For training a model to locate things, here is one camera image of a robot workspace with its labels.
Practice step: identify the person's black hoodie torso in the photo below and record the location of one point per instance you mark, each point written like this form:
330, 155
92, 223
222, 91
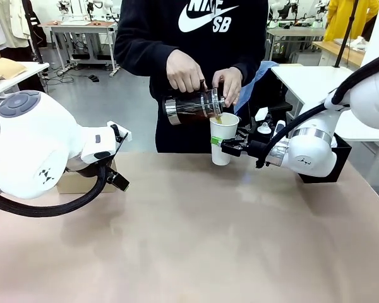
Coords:
192, 44

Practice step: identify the black organizer tray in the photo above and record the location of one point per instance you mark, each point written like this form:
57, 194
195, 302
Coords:
281, 109

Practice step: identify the person's right forearm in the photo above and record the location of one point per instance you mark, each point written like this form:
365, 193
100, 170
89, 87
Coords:
145, 60

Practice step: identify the person's left hand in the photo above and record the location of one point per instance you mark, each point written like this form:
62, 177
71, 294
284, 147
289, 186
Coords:
232, 82

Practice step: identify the brown cardboard cup carrier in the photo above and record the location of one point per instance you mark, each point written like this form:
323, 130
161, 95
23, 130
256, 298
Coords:
72, 184

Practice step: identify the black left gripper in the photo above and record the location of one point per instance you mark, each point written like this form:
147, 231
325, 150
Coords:
85, 168

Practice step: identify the white domed small object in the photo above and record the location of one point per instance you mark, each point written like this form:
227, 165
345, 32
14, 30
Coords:
264, 129

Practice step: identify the person in yellow jacket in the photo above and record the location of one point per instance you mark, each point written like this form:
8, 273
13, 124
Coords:
338, 19

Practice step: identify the white coat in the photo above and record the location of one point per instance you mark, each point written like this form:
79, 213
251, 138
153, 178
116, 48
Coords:
9, 22

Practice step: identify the white paper item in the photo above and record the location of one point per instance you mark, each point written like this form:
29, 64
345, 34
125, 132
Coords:
261, 114

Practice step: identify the wooden background table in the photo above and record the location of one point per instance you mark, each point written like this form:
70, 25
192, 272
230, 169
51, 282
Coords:
334, 50

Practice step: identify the white paper cup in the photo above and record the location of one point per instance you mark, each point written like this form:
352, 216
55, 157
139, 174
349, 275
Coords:
219, 158

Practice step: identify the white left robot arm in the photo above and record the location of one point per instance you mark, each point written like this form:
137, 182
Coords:
28, 151

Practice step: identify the person's left forearm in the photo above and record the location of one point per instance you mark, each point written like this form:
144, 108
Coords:
252, 60

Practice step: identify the white background desk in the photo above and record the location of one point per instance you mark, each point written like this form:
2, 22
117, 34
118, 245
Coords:
79, 26

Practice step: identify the black stand pole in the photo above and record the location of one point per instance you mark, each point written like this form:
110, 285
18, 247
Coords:
34, 41

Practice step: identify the black plastic bin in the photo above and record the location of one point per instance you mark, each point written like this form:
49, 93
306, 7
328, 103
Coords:
341, 164

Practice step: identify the black tripod pole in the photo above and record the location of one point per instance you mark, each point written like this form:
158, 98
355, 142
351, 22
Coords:
345, 41

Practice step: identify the brown paper sheet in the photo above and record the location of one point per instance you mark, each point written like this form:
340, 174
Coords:
6, 69

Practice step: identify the glass french press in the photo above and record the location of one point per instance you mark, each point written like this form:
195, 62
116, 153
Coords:
189, 110

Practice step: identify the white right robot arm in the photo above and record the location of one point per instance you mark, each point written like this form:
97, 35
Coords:
309, 154

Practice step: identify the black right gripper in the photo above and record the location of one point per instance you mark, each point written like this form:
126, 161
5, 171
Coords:
257, 150

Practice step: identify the black object on floor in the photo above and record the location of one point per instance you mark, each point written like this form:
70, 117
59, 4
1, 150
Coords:
94, 79

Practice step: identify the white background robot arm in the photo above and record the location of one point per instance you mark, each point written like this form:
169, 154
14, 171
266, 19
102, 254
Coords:
284, 9

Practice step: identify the grey background table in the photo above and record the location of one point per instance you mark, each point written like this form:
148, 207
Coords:
297, 31

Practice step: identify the blue cloth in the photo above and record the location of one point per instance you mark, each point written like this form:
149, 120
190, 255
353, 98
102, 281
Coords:
251, 91

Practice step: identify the person's right hand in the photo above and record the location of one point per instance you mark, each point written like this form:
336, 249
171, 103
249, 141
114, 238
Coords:
184, 72

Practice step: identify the white table with papers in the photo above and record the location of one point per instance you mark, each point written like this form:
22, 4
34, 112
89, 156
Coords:
28, 71

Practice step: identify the white side table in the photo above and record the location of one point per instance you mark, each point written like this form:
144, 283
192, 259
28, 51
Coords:
312, 79

